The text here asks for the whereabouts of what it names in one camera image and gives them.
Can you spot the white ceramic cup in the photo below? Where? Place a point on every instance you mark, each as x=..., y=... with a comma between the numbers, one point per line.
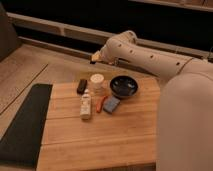
x=96, y=82

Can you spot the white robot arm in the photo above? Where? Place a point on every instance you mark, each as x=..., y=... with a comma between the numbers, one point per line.
x=184, y=138

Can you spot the dark ceramic bowl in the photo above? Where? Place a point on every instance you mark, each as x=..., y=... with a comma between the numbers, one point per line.
x=123, y=86

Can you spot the blue sponge block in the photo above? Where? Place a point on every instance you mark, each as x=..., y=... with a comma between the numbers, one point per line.
x=111, y=104

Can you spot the white plastic bottle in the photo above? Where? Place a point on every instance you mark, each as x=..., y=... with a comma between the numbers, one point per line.
x=85, y=108

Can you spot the small dark brown block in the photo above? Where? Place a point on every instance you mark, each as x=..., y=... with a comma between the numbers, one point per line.
x=82, y=86

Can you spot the dark green mat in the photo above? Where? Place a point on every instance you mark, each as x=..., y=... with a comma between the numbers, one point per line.
x=20, y=145

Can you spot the grey chair edge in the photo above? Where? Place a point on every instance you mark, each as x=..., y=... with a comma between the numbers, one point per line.
x=9, y=40

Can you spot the wooden rail shelf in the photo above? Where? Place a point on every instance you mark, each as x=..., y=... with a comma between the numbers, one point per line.
x=93, y=35

